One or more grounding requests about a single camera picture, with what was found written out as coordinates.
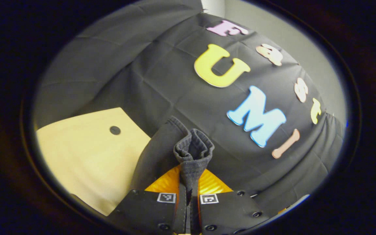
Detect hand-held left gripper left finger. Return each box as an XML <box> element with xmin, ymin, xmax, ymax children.
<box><xmin>108</xmin><ymin>165</ymin><xmax>189</xmax><ymax>235</ymax></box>

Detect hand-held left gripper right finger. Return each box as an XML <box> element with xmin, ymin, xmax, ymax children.
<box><xmin>190</xmin><ymin>168</ymin><xmax>270</xmax><ymax>235</ymax></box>

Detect dark grey jeans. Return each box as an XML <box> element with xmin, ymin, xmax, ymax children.
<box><xmin>130</xmin><ymin>116</ymin><xmax>215</xmax><ymax>211</ymax></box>

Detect black backdrop cloth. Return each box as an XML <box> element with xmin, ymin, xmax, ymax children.
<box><xmin>33</xmin><ymin>0</ymin><xmax>347</xmax><ymax>216</ymax></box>

